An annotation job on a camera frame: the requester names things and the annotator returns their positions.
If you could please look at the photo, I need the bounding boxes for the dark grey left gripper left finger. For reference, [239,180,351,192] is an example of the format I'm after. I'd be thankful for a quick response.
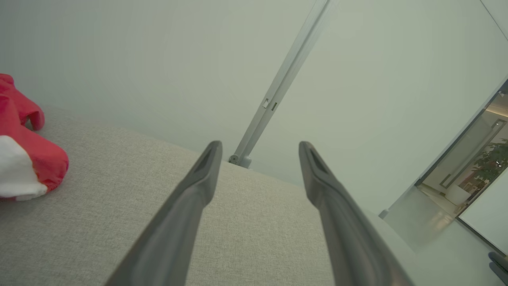
[104,141,223,286]

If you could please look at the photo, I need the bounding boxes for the dark grey object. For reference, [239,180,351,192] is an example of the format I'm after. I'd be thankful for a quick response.
[488,251,508,285]

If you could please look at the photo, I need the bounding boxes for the red shorts with white stripes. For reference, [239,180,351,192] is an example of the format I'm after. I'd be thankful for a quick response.
[0,73,69,201]

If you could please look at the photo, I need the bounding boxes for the green potted plant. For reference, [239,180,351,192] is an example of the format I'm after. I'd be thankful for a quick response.
[472,139,508,195]

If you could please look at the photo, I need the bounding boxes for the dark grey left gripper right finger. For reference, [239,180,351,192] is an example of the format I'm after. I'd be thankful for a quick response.
[298,141,416,286]

